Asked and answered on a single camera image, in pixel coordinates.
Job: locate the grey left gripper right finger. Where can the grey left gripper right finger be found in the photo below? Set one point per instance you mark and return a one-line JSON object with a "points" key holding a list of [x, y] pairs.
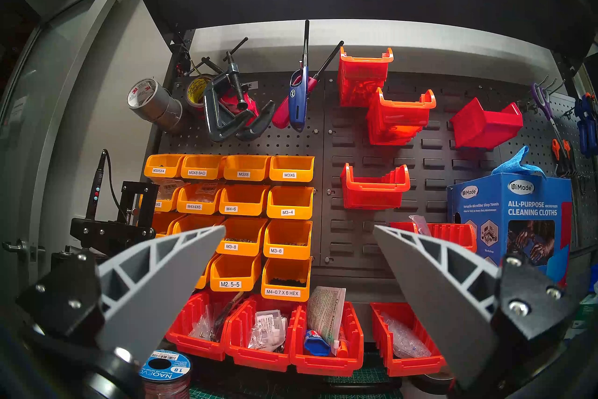
{"points": [[434, 290]]}

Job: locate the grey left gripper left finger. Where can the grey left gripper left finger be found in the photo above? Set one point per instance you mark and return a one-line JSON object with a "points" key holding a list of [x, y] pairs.
{"points": [[154, 272]]}

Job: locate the Kimtech wipes box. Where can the Kimtech wipes box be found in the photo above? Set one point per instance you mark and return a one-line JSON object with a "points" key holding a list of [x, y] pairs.
{"points": [[586, 304]]}

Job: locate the red hand tool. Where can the red hand tool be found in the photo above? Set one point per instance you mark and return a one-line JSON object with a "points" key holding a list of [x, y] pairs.
{"points": [[247, 107]]}

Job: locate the orange parts bin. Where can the orange parts bin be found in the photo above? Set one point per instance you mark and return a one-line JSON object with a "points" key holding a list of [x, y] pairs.
{"points": [[168, 204], [163, 222], [196, 221]]}

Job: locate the orange bin labelled M2.5-6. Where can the orange bin labelled M2.5-6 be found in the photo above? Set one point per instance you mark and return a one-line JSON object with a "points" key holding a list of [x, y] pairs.
{"points": [[205, 274]]}

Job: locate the clear screw bags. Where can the clear screw bags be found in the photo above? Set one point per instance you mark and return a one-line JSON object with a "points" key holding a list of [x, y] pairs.
{"points": [[404, 337]]}

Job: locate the red bin holding bag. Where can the red bin holding bag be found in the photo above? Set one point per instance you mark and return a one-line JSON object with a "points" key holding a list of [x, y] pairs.
{"points": [[451, 234]]}

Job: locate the black soldering stand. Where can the black soldering stand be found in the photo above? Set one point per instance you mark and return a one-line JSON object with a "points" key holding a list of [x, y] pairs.
{"points": [[124, 220]]}

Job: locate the clear plastic bag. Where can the clear plastic bag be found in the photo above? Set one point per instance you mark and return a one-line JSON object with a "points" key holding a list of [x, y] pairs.
{"points": [[203, 325], [420, 225], [268, 330]]}

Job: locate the red bin holding screw bags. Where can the red bin holding screw bags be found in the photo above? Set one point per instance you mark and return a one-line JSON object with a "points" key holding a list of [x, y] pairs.
{"points": [[379, 332]]}

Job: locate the orange bin labelled M2.5-5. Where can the orange bin labelled M2.5-5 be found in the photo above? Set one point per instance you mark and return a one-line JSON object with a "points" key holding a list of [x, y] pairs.
{"points": [[235, 273]]}

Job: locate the orange bin labelled M4X4X6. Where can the orange bin labelled M4X4X6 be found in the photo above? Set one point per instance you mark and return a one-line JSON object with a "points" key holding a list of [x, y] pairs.
{"points": [[198, 201]]}

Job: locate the orange bin labelled M3-8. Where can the orange bin labelled M3-8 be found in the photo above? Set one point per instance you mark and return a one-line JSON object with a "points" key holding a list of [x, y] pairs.
{"points": [[240, 237]]}

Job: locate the black tape roll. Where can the black tape roll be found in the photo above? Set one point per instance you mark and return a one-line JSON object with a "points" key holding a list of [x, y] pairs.
{"points": [[432, 385]]}

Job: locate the red bin holding booklet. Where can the red bin holding booklet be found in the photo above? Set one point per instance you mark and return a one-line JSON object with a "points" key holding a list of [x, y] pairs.
{"points": [[352, 349]]}

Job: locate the dark louvered panel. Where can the dark louvered panel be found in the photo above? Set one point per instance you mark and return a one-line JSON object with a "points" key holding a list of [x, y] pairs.
{"points": [[350, 230]]}

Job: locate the orange bin labelled M3X5X4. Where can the orange bin labelled M3X5X4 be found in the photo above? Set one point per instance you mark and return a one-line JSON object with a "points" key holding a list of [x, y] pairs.
{"points": [[163, 165]]}

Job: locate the white folded booklet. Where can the white folded booklet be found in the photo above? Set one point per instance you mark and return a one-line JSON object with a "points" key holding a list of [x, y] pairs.
{"points": [[324, 314]]}

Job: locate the blue cleaning cloths carton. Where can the blue cleaning cloths carton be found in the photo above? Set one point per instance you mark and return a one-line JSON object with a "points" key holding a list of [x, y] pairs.
{"points": [[518, 215]]}

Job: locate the orange bin labelled M4-6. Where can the orange bin labelled M4-6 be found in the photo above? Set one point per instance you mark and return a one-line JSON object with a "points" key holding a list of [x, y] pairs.
{"points": [[243, 200]]}

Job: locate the orange bin labelled M3X8 BAD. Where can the orange bin labelled M3X8 BAD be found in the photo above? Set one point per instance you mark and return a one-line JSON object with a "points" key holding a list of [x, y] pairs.
{"points": [[202, 166]]}

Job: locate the blue white glue bottle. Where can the blue white glue bottle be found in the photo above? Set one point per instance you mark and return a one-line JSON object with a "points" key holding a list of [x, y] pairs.
{"points": [[316, 343]]}

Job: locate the orange bin labelled M3-6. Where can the orange bin labelled M3-6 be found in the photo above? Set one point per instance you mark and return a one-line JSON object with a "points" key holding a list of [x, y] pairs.
{"points": [[287, 240]]}

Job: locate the orange bin labelled M3-4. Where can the orange bin labelled M3-4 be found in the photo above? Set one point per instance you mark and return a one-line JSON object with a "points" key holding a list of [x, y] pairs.
{"points": [[289, 202]]}

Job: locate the blue microfiber cloth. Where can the blue microfiber cloth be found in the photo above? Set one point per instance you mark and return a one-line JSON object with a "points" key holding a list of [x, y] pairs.
{"points": [[518, 162]]}

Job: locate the grey C-clamp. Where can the grey C-clamp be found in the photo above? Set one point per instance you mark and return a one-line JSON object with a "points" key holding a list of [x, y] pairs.
{"points": [[216, 115], [259, 122]]}

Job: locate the orange bin labelled M3X6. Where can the orange bin labelled M3X6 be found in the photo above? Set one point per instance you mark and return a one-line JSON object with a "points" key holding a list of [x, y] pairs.
{"points": [[292, 168]]}

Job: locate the dark red plastic bin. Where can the dark red plastic bin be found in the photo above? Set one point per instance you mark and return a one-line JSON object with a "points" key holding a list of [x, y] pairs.
{"points": [[486, 124]]}

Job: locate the dark perforated pegboard panel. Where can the dark perforated pegboard panel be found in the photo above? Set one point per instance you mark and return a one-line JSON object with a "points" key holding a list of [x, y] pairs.
{"points": [[532, 141], [308, 141]]}

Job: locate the yellow tape roll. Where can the yellow tape roll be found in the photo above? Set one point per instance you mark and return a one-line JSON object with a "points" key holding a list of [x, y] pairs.
{"points": [[198, 92]]}

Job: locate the red utility lighter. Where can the red utility lighter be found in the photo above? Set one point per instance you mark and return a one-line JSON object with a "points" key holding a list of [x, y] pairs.
{"points": [[284, 114]]}

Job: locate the blue hanging clamps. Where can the blue hanging clamps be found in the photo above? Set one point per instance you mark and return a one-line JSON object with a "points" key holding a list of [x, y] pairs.
{"points": [[586, 122]]}

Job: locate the blue utility lighter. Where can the blue utility lighter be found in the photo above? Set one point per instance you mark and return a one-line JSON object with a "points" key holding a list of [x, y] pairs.
{"points": [[299, 96]]}

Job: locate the silver duct tape roll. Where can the silver duct tape roll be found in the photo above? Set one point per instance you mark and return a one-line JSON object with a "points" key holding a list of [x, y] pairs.
{"points": [[152, 101]]}

